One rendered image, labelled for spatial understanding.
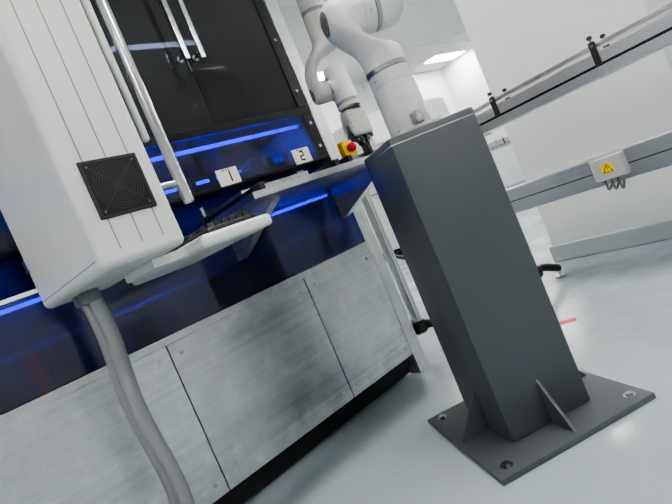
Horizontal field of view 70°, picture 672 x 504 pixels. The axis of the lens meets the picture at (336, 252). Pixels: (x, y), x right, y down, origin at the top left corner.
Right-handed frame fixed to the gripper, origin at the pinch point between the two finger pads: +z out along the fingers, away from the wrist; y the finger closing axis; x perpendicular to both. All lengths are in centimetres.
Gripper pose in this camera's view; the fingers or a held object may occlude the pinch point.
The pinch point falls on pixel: (367, 149)
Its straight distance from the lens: 177.8
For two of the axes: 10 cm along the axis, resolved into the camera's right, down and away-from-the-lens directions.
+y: -7.2, 3.3, -6.1
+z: 3.9, 9.2, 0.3
